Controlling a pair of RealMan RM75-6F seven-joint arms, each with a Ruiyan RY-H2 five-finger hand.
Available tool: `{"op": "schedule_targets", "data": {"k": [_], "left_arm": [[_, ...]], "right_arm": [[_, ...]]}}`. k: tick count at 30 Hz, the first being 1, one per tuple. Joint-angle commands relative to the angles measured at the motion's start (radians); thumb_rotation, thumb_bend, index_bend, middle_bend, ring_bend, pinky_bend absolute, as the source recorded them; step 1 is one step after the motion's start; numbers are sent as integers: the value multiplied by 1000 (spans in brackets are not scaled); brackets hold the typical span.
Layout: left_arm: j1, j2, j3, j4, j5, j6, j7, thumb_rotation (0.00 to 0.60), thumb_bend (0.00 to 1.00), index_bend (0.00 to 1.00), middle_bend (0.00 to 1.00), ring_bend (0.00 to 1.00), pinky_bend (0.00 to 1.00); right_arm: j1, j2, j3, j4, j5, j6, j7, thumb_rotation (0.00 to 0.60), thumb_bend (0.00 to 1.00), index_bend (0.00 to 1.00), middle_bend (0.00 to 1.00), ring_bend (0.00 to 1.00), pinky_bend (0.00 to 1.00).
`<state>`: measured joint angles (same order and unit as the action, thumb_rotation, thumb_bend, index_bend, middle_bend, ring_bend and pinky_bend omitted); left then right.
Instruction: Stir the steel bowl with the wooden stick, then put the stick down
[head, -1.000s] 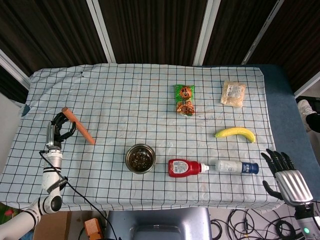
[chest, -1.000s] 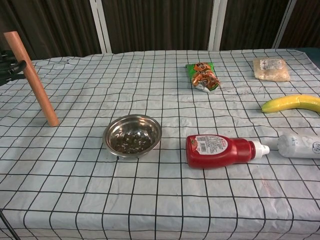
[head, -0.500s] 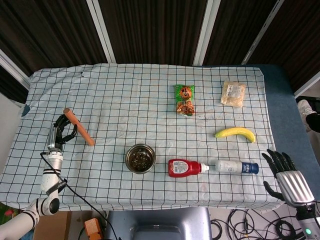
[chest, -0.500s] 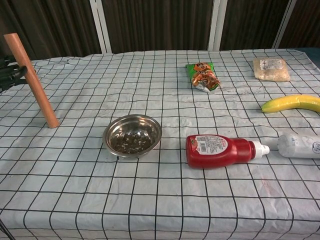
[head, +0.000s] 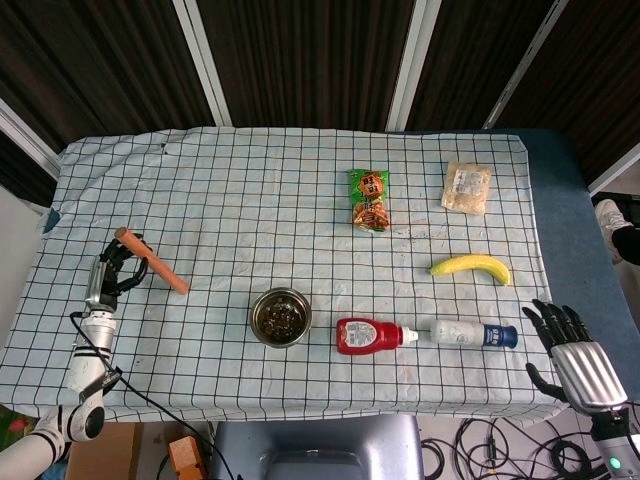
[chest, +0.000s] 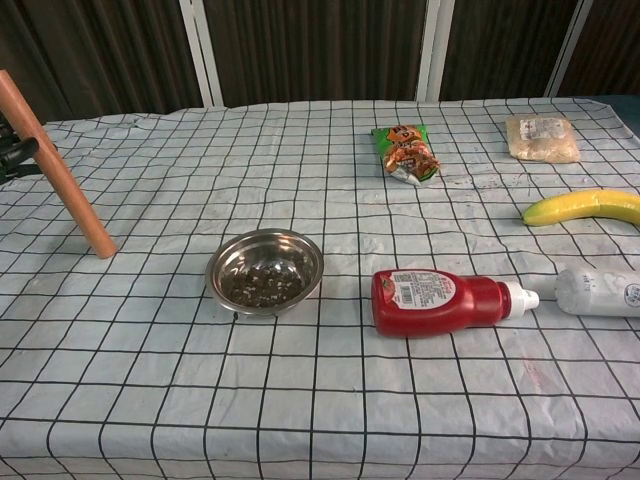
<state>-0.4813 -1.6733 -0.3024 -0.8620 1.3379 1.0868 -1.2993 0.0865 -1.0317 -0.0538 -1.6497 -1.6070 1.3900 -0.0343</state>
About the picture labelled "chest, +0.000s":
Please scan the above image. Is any yellow banana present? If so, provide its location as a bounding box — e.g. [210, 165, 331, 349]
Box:
[522, 189, 640, 229]

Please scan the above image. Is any white partition post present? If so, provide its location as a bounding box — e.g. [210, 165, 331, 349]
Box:
[417, 0, 455, 104]
[545, 0, 594, 99]
[179, 0, 224, 107]

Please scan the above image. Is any clear bag of beige grains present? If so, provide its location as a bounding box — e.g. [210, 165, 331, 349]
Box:
[504, 114, 582, 164]

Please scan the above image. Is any white bottle with blue cap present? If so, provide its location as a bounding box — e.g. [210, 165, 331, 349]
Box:
[553, 267, 640, 318]

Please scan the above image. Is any red ketchup bottle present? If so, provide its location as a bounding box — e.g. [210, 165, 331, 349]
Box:
[370, 268, 541, 339]

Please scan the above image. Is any white checkered tablecloth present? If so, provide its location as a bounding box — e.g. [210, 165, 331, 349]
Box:
[0, 97, 640, 480]

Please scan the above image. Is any wooden stick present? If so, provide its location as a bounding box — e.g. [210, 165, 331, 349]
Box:
[0, 69, 119, 260]

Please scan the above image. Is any green snack bag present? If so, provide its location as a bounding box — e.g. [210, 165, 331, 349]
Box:
[370, 123, 441, 187]

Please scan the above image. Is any steel bowl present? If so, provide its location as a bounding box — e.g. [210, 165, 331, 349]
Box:
[204, 228, 324, 316]

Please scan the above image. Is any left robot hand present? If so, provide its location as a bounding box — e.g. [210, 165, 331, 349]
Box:
[0, 112, 40, 184]

